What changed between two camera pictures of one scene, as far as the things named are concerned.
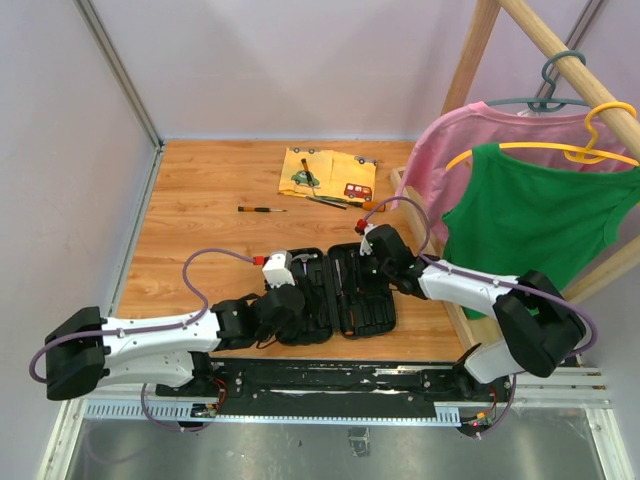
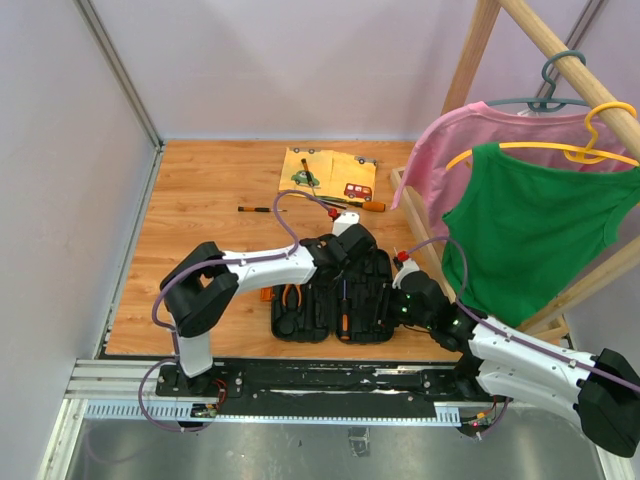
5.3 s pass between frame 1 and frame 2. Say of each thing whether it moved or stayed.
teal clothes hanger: stayed
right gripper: moved
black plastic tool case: stayed
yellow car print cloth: stayed
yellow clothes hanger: stayed
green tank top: stayed
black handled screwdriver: moved
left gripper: moved
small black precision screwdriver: stayed
